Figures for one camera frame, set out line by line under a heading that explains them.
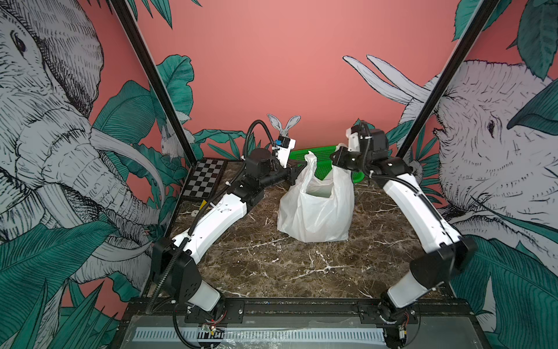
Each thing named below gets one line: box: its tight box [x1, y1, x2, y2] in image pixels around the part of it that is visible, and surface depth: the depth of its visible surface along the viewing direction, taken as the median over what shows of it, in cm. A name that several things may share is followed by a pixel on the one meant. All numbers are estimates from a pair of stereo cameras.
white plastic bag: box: [277, 151, 355, 243], surface depth 82 cm
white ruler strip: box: [134, 327, 388, 344], surface depth 71 cm
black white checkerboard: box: [181, 158, 228, 201], surface depth 113 cm
